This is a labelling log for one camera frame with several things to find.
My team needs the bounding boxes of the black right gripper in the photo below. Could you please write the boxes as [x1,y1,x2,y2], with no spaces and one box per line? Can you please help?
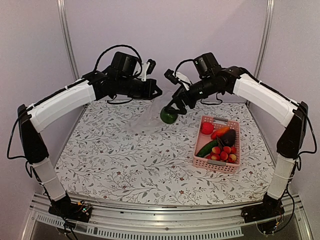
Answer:
[164,75,222,115]

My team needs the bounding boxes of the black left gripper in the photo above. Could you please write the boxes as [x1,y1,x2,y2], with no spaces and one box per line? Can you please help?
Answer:
[117,76,163,100]

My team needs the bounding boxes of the clear zip top bag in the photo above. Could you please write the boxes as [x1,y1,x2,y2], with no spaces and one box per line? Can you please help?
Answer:
[124,95,170,133]

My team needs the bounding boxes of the red bumpy fruit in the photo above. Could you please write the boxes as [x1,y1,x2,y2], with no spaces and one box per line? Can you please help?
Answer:
[200,122,214,135]

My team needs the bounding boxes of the pink perforated plastic basket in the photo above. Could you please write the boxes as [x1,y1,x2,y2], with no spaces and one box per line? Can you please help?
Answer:
[193,115,241,174]

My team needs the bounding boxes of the red lychee bunch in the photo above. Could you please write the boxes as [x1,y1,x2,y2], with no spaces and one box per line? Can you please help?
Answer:
[205,141,238,164]

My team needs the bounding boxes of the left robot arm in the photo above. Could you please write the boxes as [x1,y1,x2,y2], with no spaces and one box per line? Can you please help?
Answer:
[19,62,161,217]

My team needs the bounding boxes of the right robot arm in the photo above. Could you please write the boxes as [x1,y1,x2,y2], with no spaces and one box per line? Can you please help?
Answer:
[165,66,308,200]

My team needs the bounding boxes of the orange red mango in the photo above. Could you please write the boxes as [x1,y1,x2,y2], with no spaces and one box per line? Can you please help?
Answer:
[210,126,230,140]

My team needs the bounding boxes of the green cucumber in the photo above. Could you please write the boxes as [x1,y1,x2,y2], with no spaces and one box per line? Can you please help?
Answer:
[195,140,218,158]

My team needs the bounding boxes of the dark purple eggplant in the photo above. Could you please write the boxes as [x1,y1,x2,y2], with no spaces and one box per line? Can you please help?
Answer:
[218,129,236,147]

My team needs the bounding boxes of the floral tablecloth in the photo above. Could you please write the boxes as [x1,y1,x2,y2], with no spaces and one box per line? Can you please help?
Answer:
[55,100,274,205]

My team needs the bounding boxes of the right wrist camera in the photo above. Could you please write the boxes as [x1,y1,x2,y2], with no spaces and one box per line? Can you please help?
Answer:
[164,69,192,91]

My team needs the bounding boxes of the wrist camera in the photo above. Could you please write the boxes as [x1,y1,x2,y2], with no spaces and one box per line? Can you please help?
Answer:
[164,69,192,91]
[140,59,156,82]

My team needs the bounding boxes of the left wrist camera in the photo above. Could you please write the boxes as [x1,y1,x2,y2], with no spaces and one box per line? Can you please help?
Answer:
[140,59,156,82]

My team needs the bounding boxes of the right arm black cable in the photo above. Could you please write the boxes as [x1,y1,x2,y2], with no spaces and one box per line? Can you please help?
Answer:
[173,58,196,78]

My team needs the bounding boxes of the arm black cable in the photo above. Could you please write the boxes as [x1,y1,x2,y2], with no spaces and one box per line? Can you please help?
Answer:
[94,44,143,73]
[173,58,196,78]

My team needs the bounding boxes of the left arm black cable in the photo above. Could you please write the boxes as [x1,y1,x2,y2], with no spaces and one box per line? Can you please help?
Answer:
[94,44,143,73]

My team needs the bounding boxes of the right aluminium frame post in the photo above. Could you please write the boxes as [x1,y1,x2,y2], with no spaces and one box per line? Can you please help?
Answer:
[252,0,275,78]

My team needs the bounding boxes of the aluminium frame post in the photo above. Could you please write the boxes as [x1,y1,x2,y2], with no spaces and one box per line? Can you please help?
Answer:
[56,0,80,80]
[252,0,275,78]

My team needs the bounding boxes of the left aluminium frame post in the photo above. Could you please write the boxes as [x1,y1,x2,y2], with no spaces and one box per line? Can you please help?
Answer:
[56,0,80,80]

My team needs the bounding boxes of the aluminium front rail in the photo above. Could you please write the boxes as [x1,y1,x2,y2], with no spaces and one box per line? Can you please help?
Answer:
[21,193,314,240]

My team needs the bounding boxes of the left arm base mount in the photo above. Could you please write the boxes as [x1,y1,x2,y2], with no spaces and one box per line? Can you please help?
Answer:
[48,196,93,223]

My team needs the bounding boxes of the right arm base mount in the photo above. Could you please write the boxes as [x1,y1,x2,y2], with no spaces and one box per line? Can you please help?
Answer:
[241,200,285,223]

